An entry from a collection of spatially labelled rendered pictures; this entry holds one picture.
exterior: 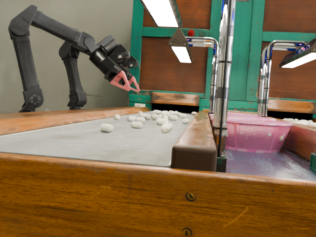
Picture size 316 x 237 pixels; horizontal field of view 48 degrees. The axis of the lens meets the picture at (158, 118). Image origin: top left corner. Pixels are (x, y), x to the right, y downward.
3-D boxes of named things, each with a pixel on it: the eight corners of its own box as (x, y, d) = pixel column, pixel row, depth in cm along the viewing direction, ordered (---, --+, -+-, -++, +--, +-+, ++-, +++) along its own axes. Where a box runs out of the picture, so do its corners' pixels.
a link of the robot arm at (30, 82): (43, 105, 138) (24, 19, 132) (45, 106, 132) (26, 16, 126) (26, 108, 135) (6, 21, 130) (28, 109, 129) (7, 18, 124)
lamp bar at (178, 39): (168, 45, 145) (169, 27, 144) (179, 62, 206) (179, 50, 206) (187, 46, 144) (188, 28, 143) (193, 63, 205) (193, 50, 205)
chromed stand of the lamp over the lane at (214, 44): (172, 130, 167) (179, 35, 164) (176, 127, 187) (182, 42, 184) (213, 133, 164) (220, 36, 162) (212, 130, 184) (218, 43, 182)
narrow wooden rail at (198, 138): (165, 234, 43) (171, 145, 43) (197, 128, 222) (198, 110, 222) (210, 240, 43) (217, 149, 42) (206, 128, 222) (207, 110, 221)
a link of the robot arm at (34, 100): (37, 94, 138) (21, 93, 135) (40, 95, 130) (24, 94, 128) (36, 110, 138) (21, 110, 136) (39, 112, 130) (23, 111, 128)
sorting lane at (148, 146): (-58, 161, 47) (-58, 145, 46) (151, 114, 226) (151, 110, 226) (169, 182, 43) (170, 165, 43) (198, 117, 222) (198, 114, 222)
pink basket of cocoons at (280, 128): (208, 150, 107) (210, 119, 107) (208, 140, 134) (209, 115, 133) (300, 157, 104) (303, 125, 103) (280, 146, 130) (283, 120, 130)
